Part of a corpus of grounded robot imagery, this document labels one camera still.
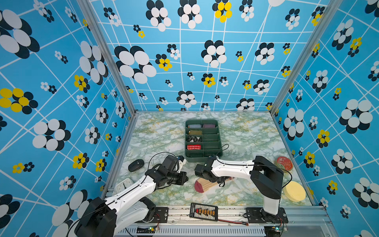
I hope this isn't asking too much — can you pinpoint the yellow rolled sock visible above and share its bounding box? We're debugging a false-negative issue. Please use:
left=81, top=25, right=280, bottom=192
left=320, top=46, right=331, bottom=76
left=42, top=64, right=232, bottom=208
left=188, top=130, right=202, bottom=135

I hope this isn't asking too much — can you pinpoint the black computer mouse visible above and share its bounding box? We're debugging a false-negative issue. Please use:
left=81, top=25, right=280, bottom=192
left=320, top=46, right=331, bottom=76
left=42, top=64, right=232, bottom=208
left=128, top=159, right=145, bottom=172

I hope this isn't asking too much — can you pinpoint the red green tape roll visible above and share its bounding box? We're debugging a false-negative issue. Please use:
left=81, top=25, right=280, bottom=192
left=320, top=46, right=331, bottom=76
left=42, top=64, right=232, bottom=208
left=275, top=156, right=294, bottom=171

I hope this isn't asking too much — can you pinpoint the aluminium front rail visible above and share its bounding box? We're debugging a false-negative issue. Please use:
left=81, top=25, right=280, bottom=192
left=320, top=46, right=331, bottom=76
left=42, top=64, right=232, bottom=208
left=117, top=205, right=338, bottom=237

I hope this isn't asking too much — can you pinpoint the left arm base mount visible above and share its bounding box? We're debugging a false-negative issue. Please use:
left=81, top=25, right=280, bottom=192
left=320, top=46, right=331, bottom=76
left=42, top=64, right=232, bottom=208
left=140, top=207, right=169, bottom=223

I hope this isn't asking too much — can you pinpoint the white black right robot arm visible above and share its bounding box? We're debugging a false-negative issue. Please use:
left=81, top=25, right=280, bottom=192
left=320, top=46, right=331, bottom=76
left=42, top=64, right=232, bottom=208
left=194, top=155, right=284, bottom=216

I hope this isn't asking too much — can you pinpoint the green plastic organizer tray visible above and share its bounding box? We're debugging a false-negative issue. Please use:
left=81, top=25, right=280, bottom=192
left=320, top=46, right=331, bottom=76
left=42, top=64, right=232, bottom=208
left=184, top=118, right=223, bottom=163

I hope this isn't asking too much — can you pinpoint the black patterned rolled sock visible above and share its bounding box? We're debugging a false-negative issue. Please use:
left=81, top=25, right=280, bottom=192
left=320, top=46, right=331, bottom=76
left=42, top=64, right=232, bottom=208
left=187, top=135, right=202, bottom=143

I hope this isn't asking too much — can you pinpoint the tan maroon striped sock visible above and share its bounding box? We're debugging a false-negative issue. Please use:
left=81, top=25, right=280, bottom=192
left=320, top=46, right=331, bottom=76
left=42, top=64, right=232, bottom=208
left=194, top=177, right=234, bottom=193

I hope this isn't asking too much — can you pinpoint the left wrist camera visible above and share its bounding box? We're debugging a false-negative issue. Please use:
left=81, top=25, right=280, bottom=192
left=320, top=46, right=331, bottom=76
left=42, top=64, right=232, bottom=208
left=176, top=156, right=186, bottom=173

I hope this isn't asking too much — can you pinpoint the yellow round sponge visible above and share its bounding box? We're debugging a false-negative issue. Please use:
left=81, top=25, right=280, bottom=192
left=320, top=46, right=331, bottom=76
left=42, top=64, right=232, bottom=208
left=283, top=181, right=306, bottom=202

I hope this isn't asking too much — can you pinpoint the red patterned rolled sock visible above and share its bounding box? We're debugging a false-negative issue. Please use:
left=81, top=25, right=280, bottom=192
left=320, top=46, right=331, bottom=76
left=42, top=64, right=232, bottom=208
left=186, top=144, right=202, bottom=150

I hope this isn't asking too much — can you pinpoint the maroon rolled sock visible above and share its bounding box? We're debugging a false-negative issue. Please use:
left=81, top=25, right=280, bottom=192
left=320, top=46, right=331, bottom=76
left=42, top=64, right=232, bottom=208
left=202, top=123, right=217, bottom=128

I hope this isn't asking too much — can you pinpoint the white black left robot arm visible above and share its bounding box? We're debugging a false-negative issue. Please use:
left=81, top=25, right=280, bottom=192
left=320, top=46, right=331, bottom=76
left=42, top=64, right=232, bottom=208
left=70, top=155, right=188, bottom=237

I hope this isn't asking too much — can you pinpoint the white alarm clock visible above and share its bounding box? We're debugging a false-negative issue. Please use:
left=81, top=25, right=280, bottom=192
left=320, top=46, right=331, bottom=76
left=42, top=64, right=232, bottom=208
left=114, top=178, right=134, bottom=194

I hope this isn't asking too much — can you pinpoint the white rolled sock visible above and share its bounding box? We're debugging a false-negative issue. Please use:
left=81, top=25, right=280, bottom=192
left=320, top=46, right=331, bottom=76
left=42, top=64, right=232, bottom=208
left=188, top=124, right=202, bottom=129

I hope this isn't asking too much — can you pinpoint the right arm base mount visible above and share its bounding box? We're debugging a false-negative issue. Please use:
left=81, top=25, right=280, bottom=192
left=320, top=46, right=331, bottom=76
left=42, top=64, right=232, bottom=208
left=243, top=207, right=289, bottom=224

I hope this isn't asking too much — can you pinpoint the red black wire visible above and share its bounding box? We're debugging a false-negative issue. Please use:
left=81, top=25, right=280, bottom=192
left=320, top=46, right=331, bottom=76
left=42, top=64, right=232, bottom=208
left=217, top=218, right=249, bottom=226

